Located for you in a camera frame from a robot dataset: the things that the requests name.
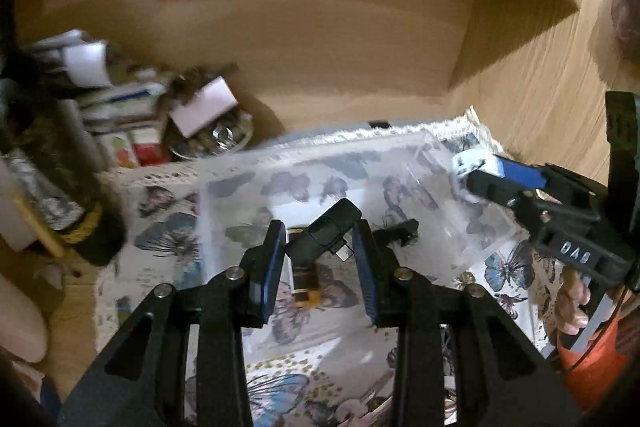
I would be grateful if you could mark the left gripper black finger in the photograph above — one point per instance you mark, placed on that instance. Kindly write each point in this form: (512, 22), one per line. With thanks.
(500, 191)

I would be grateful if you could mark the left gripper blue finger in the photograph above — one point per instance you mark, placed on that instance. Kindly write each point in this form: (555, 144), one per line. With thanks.
(531, 177)

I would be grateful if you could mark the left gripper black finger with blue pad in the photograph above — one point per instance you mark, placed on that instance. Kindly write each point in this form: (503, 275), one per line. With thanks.
(501, 378)
(139, 377)

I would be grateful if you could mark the small white blue object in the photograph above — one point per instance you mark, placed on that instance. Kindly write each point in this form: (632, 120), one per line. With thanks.
(467, 161)

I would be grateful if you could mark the black orange lighter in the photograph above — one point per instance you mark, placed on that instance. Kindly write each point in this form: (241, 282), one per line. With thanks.
(306, 288)

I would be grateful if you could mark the person's hand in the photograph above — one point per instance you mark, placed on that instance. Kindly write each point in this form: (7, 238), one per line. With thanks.
(571, 319)

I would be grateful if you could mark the clear plastic storage box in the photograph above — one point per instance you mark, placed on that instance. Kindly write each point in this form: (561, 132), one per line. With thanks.
(321, 190)

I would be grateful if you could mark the yellow tube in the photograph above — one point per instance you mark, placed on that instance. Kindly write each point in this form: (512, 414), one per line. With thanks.
(47, 237)

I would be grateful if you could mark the pink curtain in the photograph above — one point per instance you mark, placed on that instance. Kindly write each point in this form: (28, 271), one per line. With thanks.
(626, 24)

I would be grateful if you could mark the butterfly print lace cloth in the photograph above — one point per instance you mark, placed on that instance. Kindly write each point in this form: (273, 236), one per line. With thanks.
(305, 367)

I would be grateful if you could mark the dark wine bottle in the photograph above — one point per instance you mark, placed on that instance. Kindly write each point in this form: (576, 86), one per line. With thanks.
(57, 181)

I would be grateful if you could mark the stack of boxes and papers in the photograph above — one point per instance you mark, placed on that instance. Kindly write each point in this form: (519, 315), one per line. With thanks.
(117, 101)

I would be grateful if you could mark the white pink small box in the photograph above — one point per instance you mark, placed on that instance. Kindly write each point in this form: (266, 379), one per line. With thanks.
(206, 105)

